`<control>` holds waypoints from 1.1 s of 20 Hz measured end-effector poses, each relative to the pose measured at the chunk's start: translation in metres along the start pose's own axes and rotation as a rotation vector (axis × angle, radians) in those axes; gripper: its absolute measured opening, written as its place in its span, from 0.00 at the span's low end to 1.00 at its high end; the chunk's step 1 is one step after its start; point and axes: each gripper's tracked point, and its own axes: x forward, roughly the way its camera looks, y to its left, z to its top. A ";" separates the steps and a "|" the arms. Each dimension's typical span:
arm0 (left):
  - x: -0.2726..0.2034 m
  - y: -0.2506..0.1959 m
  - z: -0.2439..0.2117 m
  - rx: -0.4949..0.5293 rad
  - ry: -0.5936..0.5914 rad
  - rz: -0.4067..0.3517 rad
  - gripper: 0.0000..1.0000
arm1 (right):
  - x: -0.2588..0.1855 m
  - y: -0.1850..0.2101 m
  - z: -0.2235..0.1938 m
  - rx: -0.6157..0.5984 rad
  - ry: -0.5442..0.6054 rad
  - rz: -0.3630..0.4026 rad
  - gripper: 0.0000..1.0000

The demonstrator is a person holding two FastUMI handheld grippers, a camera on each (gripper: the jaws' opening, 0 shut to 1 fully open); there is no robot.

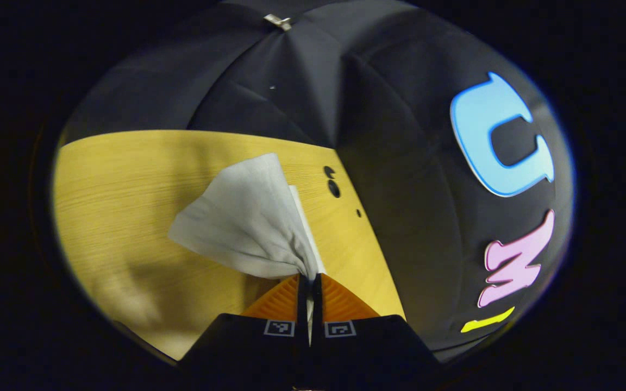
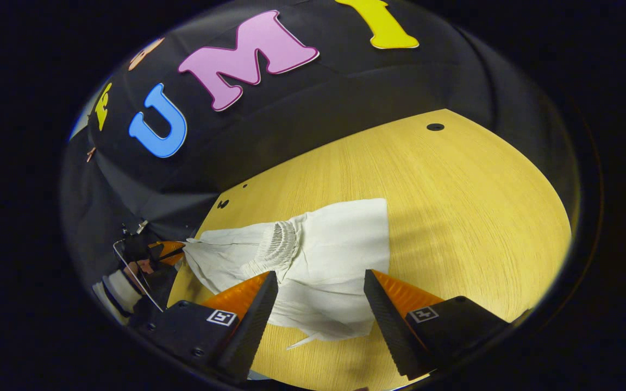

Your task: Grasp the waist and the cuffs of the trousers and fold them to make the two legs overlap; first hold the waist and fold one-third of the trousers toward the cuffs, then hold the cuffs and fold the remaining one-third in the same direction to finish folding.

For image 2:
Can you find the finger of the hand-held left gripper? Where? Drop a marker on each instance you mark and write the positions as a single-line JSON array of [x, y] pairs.
[[170, 252]]

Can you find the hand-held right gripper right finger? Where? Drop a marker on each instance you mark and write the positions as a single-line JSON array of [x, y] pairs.
[[389, 326]]

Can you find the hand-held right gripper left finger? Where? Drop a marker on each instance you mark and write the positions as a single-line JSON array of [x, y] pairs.
[[256, 326]]

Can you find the black backdrop cloth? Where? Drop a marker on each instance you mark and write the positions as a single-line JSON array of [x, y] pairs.
[[345, 92]]

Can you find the white jeans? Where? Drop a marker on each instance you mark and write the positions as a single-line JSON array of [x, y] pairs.
[[335, 244]]

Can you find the small silver metal clip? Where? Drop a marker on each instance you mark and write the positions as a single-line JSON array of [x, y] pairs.
[[135, 227]]

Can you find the small red clip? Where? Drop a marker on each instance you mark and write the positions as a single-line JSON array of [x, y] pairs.
[[91, 155]]

